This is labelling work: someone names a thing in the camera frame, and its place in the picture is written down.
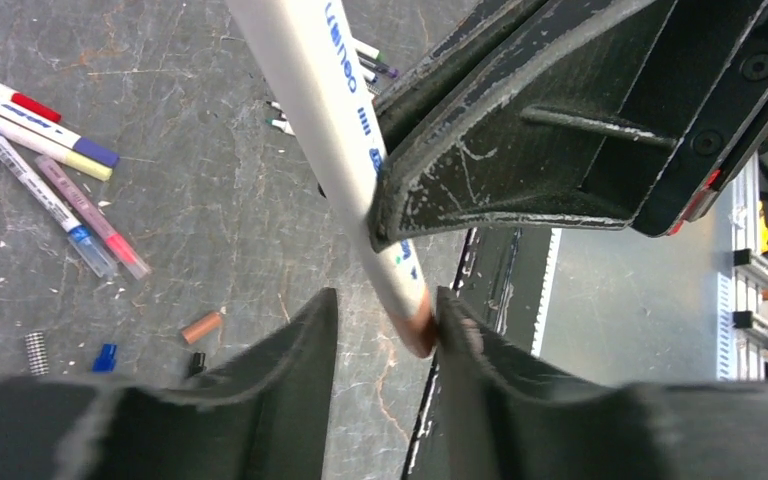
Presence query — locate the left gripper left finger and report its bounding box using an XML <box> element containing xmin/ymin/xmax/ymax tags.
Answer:
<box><xmin>0</xmin><ymin>288</ymin><xmax>339</xmax><ymax>479</ymax></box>

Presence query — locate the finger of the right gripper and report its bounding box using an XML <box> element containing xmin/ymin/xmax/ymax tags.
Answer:
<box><xmin>368</xmin><ymin>1</ymin><xmax>768</xmax><ymax>251</ymax></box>

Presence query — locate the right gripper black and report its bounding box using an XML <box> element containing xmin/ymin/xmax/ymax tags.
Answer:
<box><xmin>632</xmin><ymin>2</ymin><xmax>768</xmax><ymax>237</ymax></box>

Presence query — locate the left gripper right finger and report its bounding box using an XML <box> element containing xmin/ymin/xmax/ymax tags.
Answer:
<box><xmin>436</xmin><ymin>288</ymin><xmax>768</xmax><ymax>479</ymax></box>

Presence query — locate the black pen cap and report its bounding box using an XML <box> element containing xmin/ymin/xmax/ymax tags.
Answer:
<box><xmin>186</xmin><ymin>352</ymin><xmax>206</xmax><ymax>378</ymax></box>

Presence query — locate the brown pen cap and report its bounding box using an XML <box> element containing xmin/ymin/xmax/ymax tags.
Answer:
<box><xmin>180</xmin><ymin>311</ymin><xmax>223</xmax><ymax>345</ymax></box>

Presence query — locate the blue pen cap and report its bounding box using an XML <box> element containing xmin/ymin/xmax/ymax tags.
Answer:
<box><xmin>91</xmin><ymin>343</ymin><xmax>117</xmax><ymax>373</ymax></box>

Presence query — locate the purple transparent pen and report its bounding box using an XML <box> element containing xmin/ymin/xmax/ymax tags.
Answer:
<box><xmin>359</xmin><ymin>54</ymin><xmax>400</xmax><ymax>79</ymax></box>

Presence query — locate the green capped white pen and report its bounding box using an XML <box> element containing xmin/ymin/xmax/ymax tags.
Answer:
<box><xmin>354</xmin><ymin>39</ymin><xmax>382</xmax><ymax>62</ymax></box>

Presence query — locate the houndstooth pen cap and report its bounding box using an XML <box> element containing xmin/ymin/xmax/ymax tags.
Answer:
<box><xmin>24</xmin><ymin>331</ymin><xmax>49</xmax><ymax>376</ymax></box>

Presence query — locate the orange capped pen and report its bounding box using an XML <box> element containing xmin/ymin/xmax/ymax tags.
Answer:
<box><xmin>228</xmin><ymin>1</ymin><xmax>431</xmax><ymax>329</ymax></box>

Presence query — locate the teal capped white pen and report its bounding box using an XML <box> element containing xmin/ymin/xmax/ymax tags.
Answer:
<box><xmin>268</xmin><ymin>119</ymin><xmax>295</xmax><ymax>136</ymax></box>

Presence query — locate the violet capped white pen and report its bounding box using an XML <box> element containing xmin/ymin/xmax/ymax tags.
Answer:
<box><xmin>0</xmin><ymin>97</ymin><xmax>120</xmax><ymax>168</ymax></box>

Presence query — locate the red white pen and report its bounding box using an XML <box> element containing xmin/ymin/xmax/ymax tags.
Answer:
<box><xmin>0</xmin><ymin>83</ymin><xmax>62</xmax><ymax>123</ymax></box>

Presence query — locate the orange pen cap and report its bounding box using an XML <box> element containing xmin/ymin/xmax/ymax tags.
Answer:
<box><xmin>388</xmin><ymin>290</ymin><xmax>436</xmax><ymax>358</ymax></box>

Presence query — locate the yellow capped white pen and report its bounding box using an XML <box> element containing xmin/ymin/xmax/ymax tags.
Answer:
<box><xmin>0</xmin><ymin>117</ymin><xmax>113</xmax><ymax>181</ymax></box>

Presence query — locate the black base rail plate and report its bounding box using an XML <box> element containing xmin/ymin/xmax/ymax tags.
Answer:
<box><xmin>401</xmin><ymin>227</ymin><xmax>562</xmax><ymax>479</ymax></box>

